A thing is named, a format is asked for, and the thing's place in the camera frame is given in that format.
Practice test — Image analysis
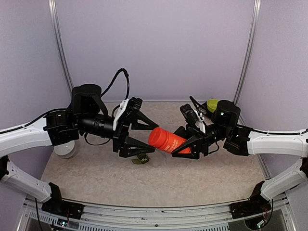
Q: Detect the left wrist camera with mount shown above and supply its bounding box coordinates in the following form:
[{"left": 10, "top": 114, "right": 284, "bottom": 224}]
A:
[{"left": 113, "top": 97, "right": 143, "bottom": 131}]

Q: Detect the orange pill bottle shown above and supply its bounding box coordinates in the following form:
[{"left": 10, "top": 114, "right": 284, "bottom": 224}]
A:
[{"left": 148, "top": 128, "right": 186, "bottom": 154}]

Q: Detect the green weekly pill organizer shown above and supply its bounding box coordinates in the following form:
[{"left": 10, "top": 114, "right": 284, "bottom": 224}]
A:
[{"left": 131, "top": 154, "right": 150, "bottom": 165}]

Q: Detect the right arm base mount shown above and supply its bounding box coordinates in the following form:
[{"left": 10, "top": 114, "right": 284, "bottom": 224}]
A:
[{"left": 230, "top": 200, "right": 271, "bottom": 219}]

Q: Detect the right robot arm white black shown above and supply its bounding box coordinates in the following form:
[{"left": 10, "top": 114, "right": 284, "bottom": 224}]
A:
[{"left": 171, "top": 98, "right": 308, "bottom": 214}]

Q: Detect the black patterned square plate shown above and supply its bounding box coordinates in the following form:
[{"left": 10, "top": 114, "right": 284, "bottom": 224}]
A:
[{"left": 198, "top": 102, "right": 213, "bottom": 119}]

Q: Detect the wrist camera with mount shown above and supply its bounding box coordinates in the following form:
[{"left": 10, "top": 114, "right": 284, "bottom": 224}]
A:
[
  {"left": 180, "top": 103, "right": 206, "bottom": 133},
  {"left": 113, "top": 97, "right": 143, "bottom": 131}
]

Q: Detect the white bowl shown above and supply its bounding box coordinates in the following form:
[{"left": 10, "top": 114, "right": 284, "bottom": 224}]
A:
[{"left": 54, "top": 141, "right": 75, "bottom": 159}]

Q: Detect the front aluminium rail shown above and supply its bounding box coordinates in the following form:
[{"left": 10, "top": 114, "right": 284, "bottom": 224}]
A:
[{"left": 16, "top": 190, "right": 296, "bottom": 231}]

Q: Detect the right aluminium frame post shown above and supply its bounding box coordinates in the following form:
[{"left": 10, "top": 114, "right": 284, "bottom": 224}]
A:
[{"left": 233, "top": 0, "right": 262, "bottom": 105}]

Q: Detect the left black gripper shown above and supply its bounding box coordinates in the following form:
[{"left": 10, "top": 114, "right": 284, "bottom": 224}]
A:
[{"left": 77, "top": 109, "right": 159, "bottom": 158}]

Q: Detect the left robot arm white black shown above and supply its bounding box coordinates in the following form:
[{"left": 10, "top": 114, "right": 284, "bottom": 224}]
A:
[{"left": 0, "top": 84, "right": 158, "bottom": 214}]

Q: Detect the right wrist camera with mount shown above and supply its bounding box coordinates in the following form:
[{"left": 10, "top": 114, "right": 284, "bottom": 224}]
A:
[{"left": 180, "top": 103, "right": 206, "bottom": 133}]

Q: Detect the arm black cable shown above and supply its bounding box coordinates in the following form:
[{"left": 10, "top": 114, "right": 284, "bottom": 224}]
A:
[
  {"left": 101, "top": 68, "right": 130, "bottom": 101},
  {"left": 189, "top": 95, "right": 308, "bottom": 135}
]

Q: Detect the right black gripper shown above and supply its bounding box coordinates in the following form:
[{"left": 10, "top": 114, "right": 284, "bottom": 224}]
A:
[{"left": 164, "top": 123, "right": 231, "bottom": 159}]

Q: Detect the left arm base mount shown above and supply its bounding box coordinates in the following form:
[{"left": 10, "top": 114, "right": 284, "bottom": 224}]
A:
[{"left": 41, "top": 199, "right": 84, "bottom": 220}]

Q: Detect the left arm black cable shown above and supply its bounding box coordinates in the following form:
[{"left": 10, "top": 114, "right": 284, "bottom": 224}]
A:
[{"left": 101, "top": 68, "right": 130, "bottom": 101}]

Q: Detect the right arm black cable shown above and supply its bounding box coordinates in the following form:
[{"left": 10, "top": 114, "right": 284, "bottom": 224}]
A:
[{"left": 189, "top": 95, "right": 308, "bottom": 135}]

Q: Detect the lime green bowl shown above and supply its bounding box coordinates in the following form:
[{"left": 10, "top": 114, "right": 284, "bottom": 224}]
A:
[{"left": 206, "top": 99, "right": 219, "bottom": 113}]

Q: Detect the left aluminium frame post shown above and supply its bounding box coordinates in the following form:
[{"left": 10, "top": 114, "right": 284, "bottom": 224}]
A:
[{"left": 48, "top": 0, "right": 74, "bottom": 101}]

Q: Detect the aluminium frame post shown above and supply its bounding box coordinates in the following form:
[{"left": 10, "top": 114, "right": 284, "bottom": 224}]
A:
[
  {"left": 233, "top": 0, "right": 262, "bottom": 105},
  {"left": 48, "top": 0, "right": 74, "bottom": 101}
]

